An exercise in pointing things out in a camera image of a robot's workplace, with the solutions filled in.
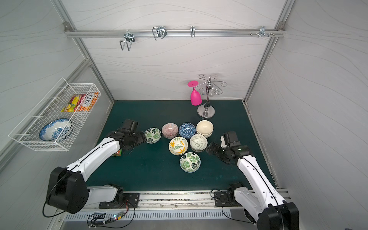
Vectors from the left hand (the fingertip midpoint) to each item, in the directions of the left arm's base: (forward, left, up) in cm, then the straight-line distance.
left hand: (141, 140), depth 86 cm
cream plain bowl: (+13, -40, -5) cm, 43 cm away
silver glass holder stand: (+31, -43, -8) cm, 54 cm away
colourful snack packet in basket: (+8, +28, +24) cm, 37 cm away
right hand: (-7, -43, 0) cm, 44 cm away
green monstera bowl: (-10, -30, -9) cm, 33 cm away
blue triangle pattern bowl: (+12, -28, -7) cm, 31 cm away
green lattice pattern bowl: (+3, -35, -8) cm, 36 cm away
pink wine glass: (+31, -34, +5) cm, 46 cm away
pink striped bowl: (+12, -15, -7) cm, 20 cm away
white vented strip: (-36, -11, -10) cm, 39 cm away
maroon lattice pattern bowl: (-4, -35, -5) cm, 36 cm away
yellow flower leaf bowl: (0, -22, -7) cm, 23 cm away
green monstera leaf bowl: (+8, -4, -9) cm, 13 cm away
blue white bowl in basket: (-9, +31, +24) cm, 40 cm away
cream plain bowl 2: (+7, -42, -3) cm, 42 cm away
